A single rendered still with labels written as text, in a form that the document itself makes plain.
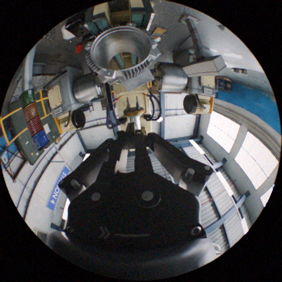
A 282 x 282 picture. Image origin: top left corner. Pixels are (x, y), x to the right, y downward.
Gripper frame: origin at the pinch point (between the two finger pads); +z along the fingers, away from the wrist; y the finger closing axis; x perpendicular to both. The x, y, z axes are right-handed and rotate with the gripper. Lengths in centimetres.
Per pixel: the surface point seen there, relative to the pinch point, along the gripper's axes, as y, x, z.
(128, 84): 0.1, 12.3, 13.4
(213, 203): 326, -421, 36
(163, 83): 21.7, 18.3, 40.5
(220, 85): 432, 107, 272
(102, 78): -6.6, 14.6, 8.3
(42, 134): -27.0, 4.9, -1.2
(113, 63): -12, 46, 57
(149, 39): 7.0, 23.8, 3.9
